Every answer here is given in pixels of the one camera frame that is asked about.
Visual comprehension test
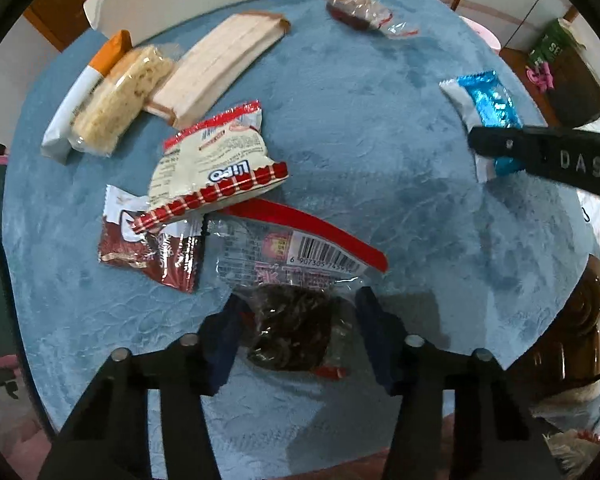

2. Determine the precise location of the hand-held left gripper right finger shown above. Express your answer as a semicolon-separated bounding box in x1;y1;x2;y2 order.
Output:
354;287;563;480

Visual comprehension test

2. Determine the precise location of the brown white snack packet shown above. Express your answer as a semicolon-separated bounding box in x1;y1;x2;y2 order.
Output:
97;185;206;295

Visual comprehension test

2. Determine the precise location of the clear nut date packet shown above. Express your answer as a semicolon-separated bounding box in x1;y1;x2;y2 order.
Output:
320;0;421;41

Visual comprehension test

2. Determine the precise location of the red white biscuit packet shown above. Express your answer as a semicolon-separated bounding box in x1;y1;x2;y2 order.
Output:
132;100;290;233

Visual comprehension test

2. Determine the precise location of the pink plastic stool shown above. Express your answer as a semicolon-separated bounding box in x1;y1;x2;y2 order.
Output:
457;15;501;51

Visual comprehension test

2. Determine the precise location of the clear red-strip dark snack packet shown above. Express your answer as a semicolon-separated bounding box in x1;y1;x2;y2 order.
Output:
205;197;388;382

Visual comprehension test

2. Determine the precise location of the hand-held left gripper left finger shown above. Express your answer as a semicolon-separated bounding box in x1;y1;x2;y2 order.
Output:
37;294;248;480

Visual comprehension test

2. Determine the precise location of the pink toy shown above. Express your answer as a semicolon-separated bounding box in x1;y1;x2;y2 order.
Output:
526;62;556;91

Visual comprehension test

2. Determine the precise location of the white orange oat bar packet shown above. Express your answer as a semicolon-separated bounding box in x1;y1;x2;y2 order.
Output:
41;30;132;165

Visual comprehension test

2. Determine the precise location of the beige wafer packet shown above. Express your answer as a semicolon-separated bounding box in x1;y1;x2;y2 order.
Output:
145;10;292;130

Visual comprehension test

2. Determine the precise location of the green bag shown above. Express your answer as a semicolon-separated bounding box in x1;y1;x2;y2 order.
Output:
525;19;586;73

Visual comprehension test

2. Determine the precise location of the large puffed rice cake packet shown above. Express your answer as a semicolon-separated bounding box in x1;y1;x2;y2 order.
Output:
72;45;177;157

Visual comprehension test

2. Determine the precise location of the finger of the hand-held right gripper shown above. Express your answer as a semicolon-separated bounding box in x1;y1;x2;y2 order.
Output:
467;125;600;206

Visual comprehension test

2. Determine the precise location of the blue white snack packet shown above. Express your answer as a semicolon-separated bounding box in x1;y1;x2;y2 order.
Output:
439;71;525;184

